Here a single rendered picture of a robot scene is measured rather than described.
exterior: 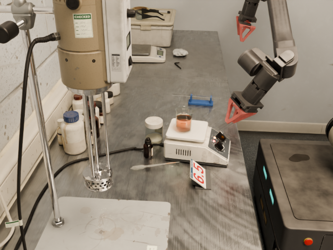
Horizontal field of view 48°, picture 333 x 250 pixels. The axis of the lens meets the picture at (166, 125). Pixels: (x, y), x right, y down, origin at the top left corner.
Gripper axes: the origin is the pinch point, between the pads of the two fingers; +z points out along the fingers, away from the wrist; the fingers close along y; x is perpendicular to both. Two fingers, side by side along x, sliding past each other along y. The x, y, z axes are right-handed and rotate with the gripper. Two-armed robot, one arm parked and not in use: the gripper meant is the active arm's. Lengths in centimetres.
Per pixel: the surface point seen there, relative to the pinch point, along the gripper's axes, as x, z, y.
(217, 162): 8.3, 9.8, 5.9
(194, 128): -4.2, 7.7, 7.4
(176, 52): -74, 24, -52
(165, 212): 16.1, 16.1, 30.0
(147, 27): -98, 25, -48
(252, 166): -21, 66, -116
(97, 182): 9, 9, 51
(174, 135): -4.4, 10.6, 14.8
